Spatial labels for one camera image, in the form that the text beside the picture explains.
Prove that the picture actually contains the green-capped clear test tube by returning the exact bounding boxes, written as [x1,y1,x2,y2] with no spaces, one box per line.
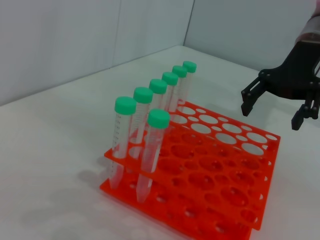
[177,60,197,106]
[167,65,188,113]
[128,86,154,160]
[148,78,168,112]
[135,108,171,204]
[107,96,137,190]
[160,71,179,126]

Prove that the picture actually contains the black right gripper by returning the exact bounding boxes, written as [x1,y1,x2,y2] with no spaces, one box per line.
[240,41,320,131]

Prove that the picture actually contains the orange plastic test tube rack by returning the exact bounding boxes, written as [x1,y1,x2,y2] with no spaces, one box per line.
[99,99,281,240]

